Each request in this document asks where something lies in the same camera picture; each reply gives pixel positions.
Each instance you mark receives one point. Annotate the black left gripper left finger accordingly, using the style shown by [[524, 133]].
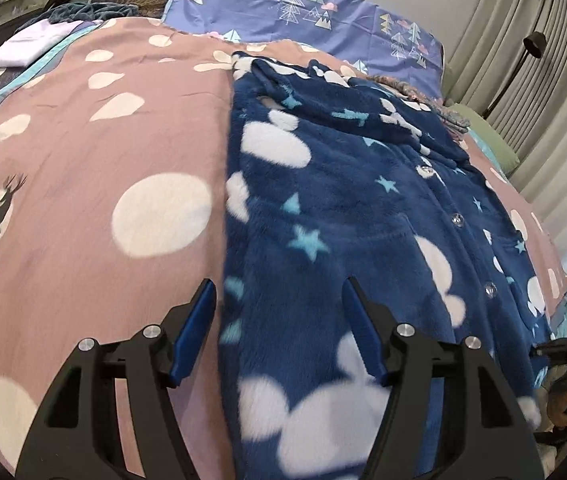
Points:
[[75, 433]]

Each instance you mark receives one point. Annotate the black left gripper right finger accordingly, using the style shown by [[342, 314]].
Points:
[[483, 433]]

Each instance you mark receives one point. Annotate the navy fleece star pajama top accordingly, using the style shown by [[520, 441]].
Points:
[[331, 177]]

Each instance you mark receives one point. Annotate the person's right hand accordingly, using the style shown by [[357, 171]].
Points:
[[557, 408]]

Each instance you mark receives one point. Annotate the green pillow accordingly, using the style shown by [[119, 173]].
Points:
[[504, 155]]

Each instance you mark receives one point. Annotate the grey window curtain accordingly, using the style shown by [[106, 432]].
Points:
[[532, 116]]

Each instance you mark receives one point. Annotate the pink dotted deer bedspread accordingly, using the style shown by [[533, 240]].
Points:
[[113, 170]]

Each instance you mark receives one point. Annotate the floral folded garment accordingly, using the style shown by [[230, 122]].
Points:
[[451, 119]]

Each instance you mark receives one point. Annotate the black floor lamp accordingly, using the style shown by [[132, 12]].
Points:
[[534, 46]]

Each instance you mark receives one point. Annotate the purple tree-print pillow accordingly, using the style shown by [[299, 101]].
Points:
[[373, 40]]

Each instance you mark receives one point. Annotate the lilac folded cloth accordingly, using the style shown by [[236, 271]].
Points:
[[26, 46]]

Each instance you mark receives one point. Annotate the teal knitted garment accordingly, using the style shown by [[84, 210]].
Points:
[[84, 11]]

